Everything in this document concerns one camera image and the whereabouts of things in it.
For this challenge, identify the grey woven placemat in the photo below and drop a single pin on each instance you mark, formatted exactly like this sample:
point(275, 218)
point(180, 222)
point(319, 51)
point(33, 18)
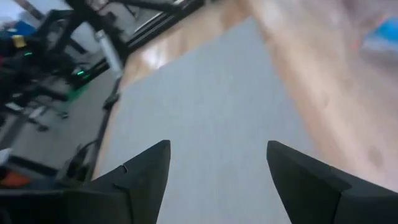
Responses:
point(202, 109)

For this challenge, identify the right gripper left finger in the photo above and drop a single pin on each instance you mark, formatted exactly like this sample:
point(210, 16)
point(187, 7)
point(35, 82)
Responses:
point(124, 199)

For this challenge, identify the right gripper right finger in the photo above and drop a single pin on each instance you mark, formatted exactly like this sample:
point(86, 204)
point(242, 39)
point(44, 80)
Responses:
point(311, 193)

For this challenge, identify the silver aluminium extrusion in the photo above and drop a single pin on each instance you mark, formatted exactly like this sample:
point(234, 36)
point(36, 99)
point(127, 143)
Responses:
point(107, 49)

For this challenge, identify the small black camera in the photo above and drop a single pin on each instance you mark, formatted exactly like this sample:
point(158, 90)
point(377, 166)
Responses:
point(74, 168)

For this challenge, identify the black background robot arm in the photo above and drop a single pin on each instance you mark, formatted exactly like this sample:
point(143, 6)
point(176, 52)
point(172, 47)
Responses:
point(46, 62)

